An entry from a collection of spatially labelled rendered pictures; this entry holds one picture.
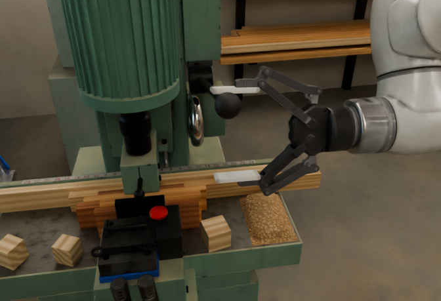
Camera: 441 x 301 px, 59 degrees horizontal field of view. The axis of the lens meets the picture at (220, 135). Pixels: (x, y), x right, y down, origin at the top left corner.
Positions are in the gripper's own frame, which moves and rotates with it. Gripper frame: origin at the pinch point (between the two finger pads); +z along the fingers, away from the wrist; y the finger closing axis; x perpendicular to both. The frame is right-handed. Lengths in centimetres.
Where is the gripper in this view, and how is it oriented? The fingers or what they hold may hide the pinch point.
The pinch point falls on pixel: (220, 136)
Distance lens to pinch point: 59.1
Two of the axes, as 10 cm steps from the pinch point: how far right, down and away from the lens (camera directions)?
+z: -9.9, 0.7, -1.4
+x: 1.5, 2.5, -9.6
